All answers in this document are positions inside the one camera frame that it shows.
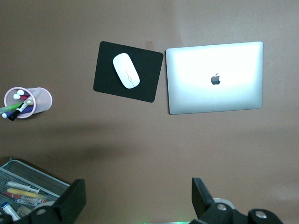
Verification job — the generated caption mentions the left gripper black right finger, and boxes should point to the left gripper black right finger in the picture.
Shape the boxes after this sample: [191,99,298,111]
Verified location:
[189,177,285,224]

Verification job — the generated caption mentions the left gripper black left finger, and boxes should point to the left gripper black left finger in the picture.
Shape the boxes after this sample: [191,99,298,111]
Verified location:
[0,179,86,224]

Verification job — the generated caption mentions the silver laptop with apple logo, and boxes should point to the silver laptop with apple logo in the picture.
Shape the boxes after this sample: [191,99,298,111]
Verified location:
[165,41,264,115]

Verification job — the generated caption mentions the red and blue labelled marker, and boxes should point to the red and blue labelled marker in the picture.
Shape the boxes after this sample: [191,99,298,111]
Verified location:
[3,193,47,206]

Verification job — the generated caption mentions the white striped marker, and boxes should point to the white striped marker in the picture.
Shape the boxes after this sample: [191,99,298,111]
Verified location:
[7,181,40,193]

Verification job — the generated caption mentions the blue-capped white marker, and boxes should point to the blue-capped white marker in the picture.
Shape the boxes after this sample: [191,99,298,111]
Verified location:
[0,202,21,221]

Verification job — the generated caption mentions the black marker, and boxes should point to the black marker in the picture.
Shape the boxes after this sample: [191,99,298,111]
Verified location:
[8,102,28,121]

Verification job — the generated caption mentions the purple marker with white end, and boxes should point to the purple marker with white end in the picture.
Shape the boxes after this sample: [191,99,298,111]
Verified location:
[1,110,16,119]

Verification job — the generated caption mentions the silver mesh desk tray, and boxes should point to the silver mesh desk tray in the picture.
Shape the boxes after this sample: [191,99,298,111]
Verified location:
[0,158,71,221]

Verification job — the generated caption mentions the pink mesh pen cup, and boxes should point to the pink mesh pen cup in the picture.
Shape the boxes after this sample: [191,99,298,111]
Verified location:
[4,87,53,119]

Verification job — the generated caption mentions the black mouse pad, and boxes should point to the black mouse pad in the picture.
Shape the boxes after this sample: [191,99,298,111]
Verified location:
[93,41,164,103]

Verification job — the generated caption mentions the white computer mouse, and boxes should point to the white computer mouse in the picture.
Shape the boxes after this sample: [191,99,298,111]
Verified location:
[113,53,141,90]

